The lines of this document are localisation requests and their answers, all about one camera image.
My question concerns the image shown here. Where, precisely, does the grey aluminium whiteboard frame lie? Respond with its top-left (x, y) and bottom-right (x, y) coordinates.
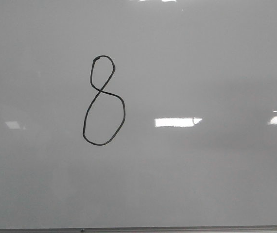
top-left (0, 225), bottom-right (277, 233)

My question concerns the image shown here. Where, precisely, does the white glossy whiteboard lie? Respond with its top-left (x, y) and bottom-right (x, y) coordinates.
top-left (0, 0), bottom-right (277, 228)

